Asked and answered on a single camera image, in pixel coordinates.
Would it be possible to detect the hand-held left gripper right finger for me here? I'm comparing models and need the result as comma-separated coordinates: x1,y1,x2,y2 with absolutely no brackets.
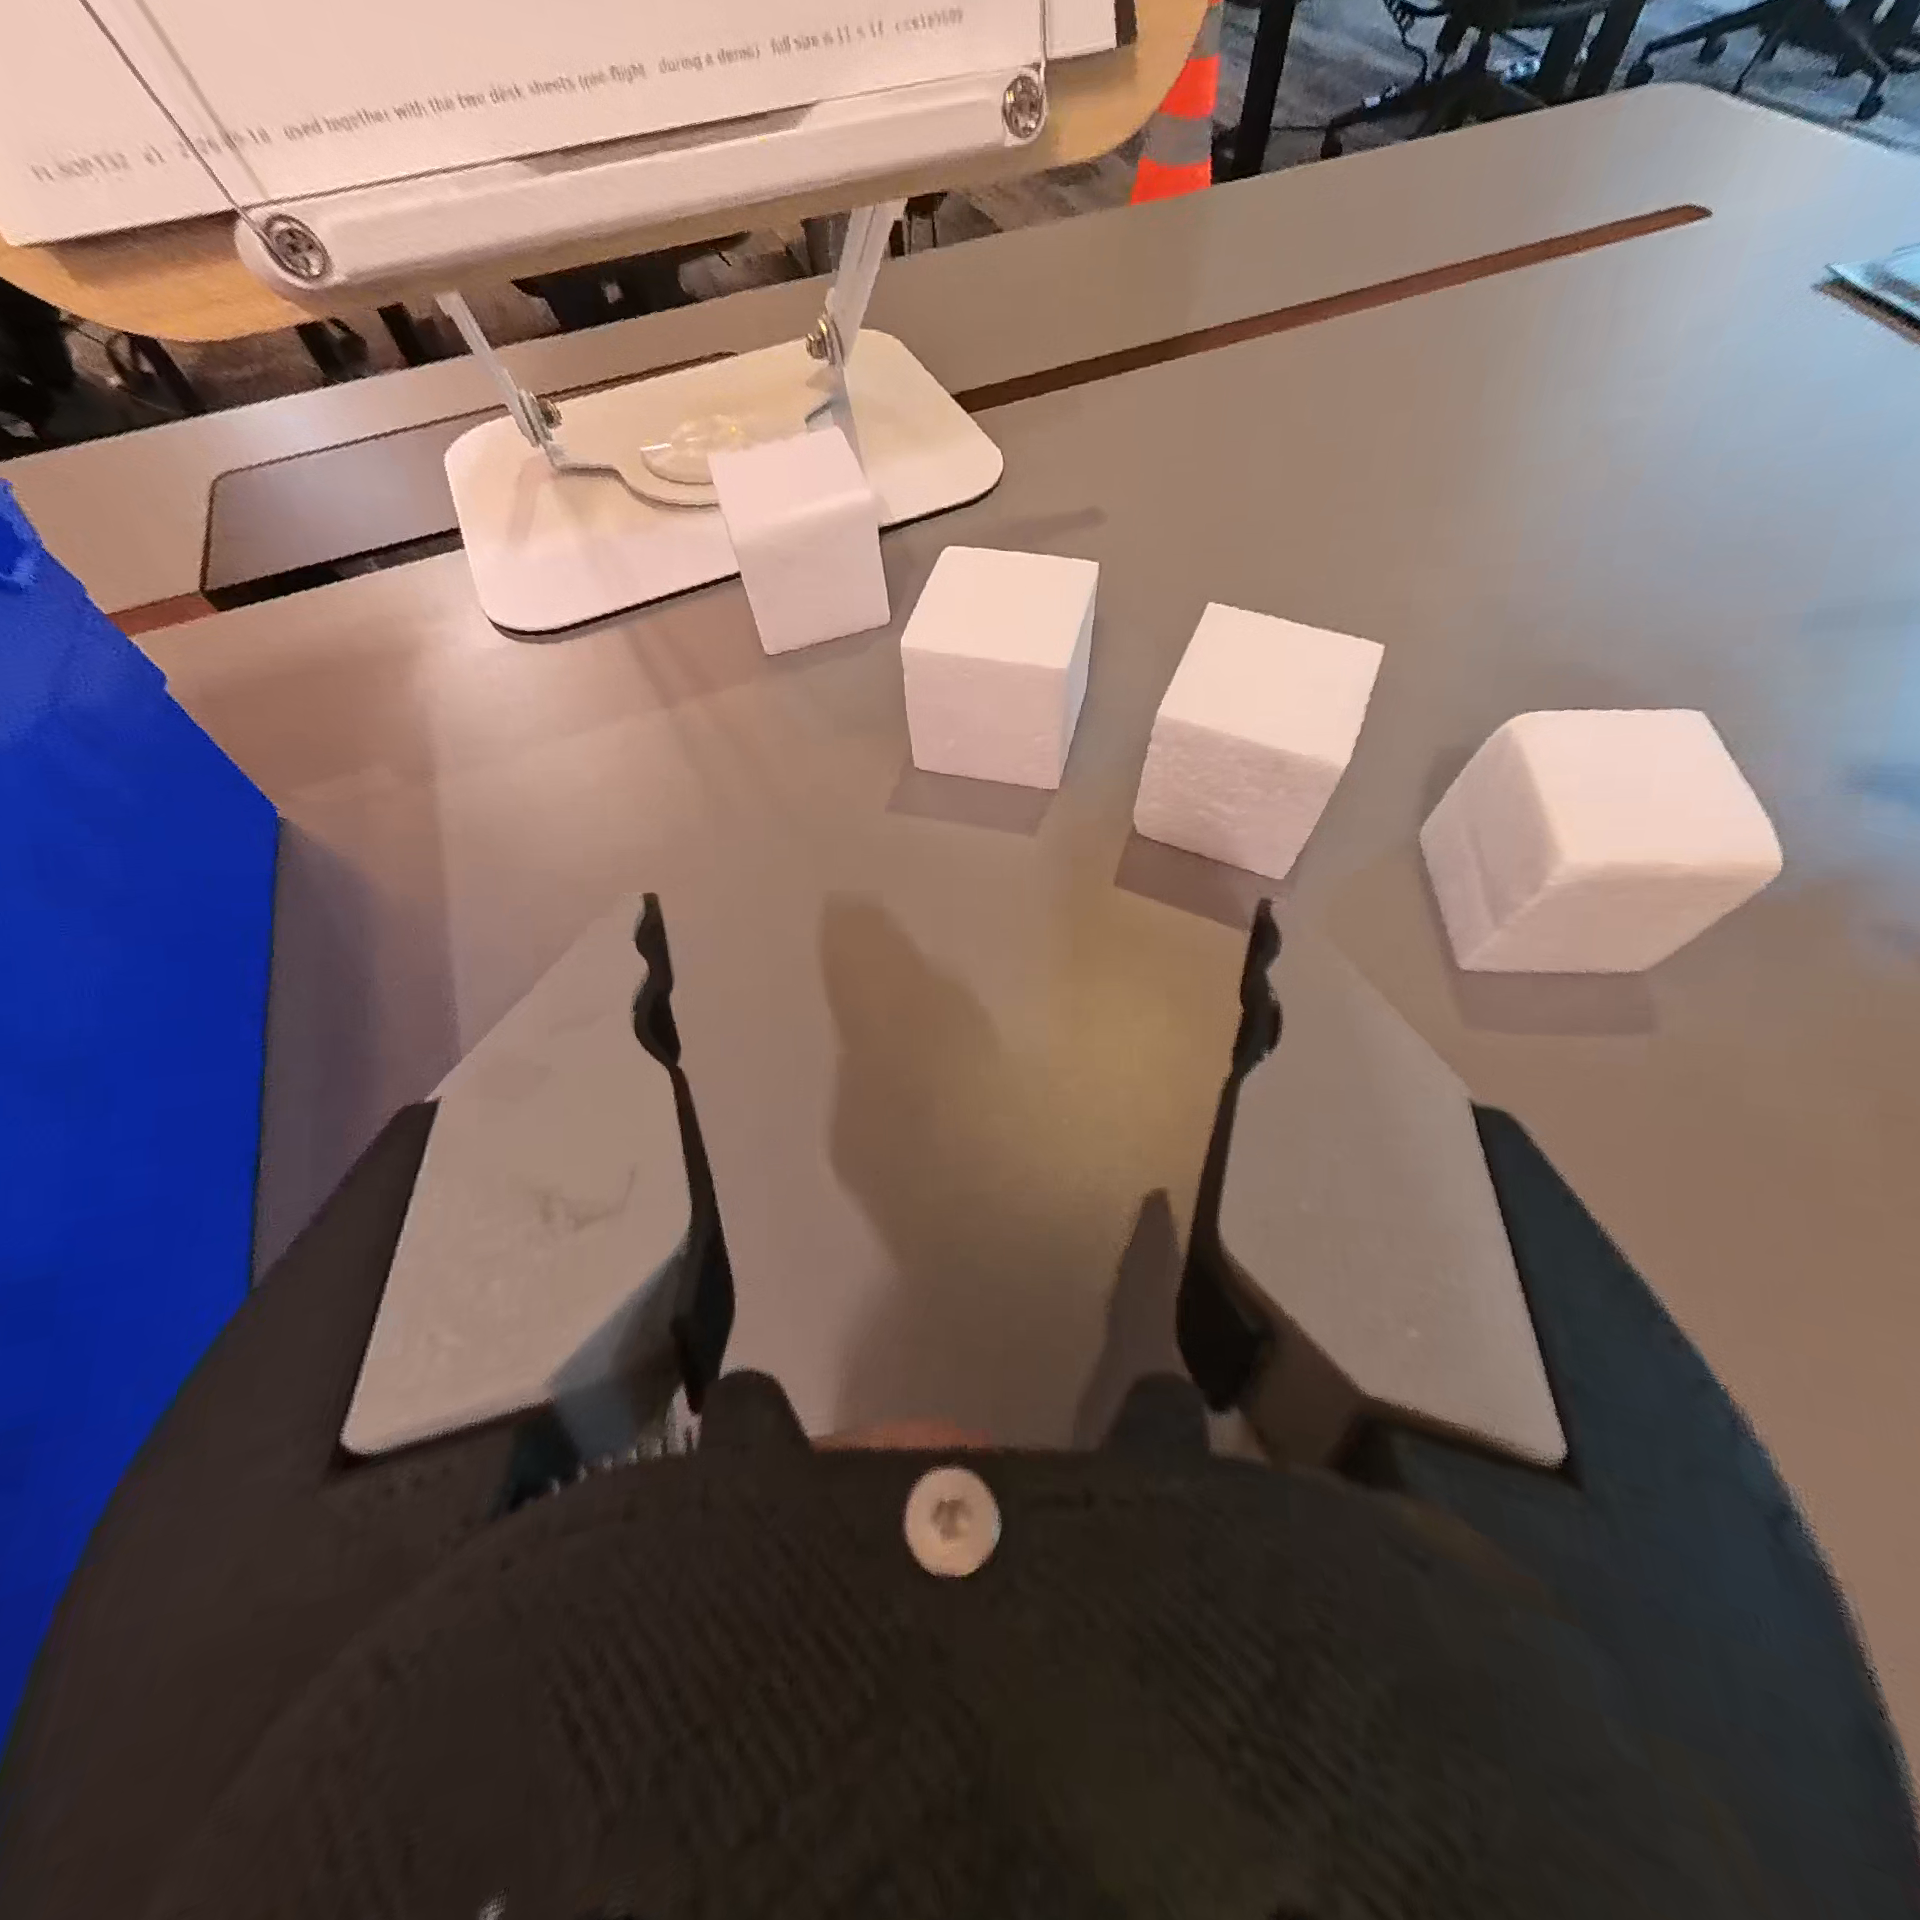
1174,897,1571,1467

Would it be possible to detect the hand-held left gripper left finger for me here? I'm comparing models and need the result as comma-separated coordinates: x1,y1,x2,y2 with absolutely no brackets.
342,897,736,1457

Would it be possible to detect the white hard foam cube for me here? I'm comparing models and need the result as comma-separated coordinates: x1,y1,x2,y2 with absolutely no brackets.
901,547,1101,794
1419,710,1785,976
708,433,892,657
1131,604,1386,882

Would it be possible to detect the large blue plastic bin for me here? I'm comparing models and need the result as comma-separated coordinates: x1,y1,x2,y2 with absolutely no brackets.
0,482,284,1729

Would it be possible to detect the white wooden document stand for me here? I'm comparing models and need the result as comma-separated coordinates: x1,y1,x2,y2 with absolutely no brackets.
0,0,1213,635

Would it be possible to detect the orange traffic cone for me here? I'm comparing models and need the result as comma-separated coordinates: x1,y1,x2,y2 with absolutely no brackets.
1126,0,1220,208

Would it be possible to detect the white printed paper sheet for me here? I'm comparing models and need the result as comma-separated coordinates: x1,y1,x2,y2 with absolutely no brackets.
0,0,1120,250

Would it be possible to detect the black office chair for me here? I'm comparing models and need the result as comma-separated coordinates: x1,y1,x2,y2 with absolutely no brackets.
1320,0,1629,156
1635,0,1896,127

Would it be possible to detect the dark desk cable flap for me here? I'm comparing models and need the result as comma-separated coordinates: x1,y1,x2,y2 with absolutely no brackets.
202,355,746,602

